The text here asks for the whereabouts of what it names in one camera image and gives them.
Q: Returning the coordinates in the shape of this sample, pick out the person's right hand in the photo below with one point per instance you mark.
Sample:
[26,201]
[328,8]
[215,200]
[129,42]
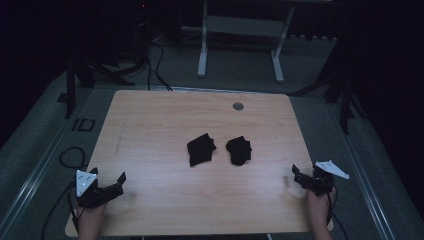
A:
[319,204]

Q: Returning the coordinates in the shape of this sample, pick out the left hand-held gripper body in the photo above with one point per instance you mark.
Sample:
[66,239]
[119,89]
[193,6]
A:
[86,186]

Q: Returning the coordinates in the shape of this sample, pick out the black sock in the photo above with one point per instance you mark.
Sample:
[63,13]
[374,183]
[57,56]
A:
[239,150]
[201,150]

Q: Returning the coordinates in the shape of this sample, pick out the black tripod stand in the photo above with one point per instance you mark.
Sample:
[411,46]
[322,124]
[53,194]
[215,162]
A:
[70,86]
[345,100]

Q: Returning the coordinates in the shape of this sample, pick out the white metal table frame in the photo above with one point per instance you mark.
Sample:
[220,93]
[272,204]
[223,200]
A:
[245,26]

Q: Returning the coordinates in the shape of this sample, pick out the person's left hand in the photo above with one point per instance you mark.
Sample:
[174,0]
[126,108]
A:
[91,213]

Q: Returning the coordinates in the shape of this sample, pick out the metal floor rail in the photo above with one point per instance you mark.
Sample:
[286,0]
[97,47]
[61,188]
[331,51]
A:
[36,171]
[363,173]

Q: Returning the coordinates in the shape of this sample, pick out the grey round table grommet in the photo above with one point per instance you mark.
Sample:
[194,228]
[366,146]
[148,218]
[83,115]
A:
[238,106]

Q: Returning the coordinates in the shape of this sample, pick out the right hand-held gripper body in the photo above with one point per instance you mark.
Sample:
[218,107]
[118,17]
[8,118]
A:
[320,182]

